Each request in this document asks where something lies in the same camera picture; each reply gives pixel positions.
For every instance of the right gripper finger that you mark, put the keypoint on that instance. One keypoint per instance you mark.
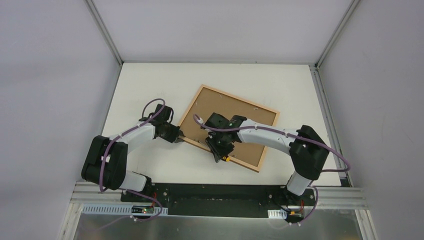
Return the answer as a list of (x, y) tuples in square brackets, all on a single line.
[(211, 143), (225, 151)]

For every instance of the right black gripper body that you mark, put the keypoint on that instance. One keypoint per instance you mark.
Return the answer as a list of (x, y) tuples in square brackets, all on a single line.
[(216, 148)]

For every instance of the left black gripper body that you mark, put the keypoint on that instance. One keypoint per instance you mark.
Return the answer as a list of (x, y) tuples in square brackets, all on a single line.
[(177, 134)]

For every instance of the brown wooden photo frame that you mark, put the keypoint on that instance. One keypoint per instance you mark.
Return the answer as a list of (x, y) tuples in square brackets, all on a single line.
[(210, 100)]

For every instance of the black orange handle screwdriver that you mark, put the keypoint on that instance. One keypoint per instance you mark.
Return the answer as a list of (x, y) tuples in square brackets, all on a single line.
[(226, 158)]

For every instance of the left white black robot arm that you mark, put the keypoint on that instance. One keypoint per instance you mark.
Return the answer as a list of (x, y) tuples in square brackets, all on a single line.
[(106, 161)]

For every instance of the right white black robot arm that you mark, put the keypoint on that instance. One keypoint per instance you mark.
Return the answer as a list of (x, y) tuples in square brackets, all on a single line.
[(306, 149)]

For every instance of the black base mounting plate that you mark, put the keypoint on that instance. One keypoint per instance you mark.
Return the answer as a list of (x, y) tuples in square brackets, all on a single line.
[(220, 200)]

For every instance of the right white cable duct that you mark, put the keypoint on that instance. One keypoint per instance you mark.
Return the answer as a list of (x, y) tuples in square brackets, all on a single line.
[(277, 214)]

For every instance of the white cable duct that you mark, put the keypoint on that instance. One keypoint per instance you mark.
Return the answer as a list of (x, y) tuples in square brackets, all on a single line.
[(277, 214), (123, 209)]

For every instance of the left white cable duct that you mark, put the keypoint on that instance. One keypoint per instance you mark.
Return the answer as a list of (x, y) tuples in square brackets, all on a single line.
[(123, 209)]

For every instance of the aluminium front rail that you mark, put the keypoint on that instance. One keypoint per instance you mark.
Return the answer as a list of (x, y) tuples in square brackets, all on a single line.
[(329, 197)]

